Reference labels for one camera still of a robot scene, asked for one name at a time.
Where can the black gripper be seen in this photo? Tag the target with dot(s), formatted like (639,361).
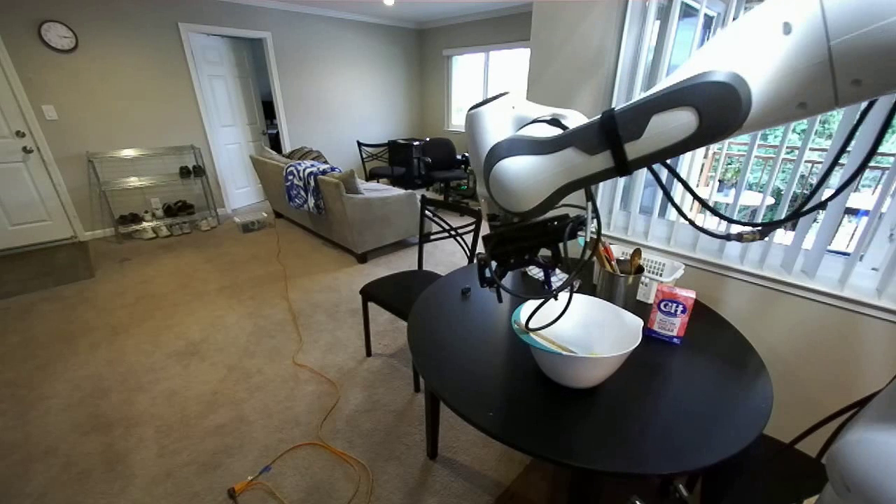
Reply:
(536,241)

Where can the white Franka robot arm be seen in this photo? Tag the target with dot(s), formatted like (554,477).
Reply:
(597,155)

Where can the white mixing bowl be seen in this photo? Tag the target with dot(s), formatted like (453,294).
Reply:
(583,360)

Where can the round wooden spoon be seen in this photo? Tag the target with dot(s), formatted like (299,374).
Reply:
(634,260)

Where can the white crumpled napkin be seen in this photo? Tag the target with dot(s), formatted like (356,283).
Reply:
(543,277)

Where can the black metal dining chair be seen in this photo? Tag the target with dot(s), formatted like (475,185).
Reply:
(398,290)
(760,470)

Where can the black round table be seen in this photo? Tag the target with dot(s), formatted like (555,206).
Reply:
(485,374)

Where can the red silicone spatula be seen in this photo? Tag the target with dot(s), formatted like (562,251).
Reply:
(607,256)

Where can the metal utensil holder cup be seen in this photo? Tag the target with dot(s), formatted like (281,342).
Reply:
(618,286)

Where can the black armchair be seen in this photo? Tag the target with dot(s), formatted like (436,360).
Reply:
(442,158)

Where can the beige sofa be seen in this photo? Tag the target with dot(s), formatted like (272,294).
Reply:
(361,214)

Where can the blue white blanket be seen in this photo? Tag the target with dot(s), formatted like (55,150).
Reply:
(305,185)

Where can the white open interior door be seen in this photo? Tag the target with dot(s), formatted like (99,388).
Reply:
(226,120)

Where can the white vertical window blinds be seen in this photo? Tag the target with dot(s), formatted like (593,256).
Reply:
(821,232)

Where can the metal shoe rack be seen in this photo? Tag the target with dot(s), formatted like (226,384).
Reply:
(155,190)

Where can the white panel entry door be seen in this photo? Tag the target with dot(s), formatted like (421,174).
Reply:
(23,185)

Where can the white light switch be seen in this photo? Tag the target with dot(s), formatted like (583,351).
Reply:
(50,113)

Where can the round wall clock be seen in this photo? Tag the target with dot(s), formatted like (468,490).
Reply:
(57,35)

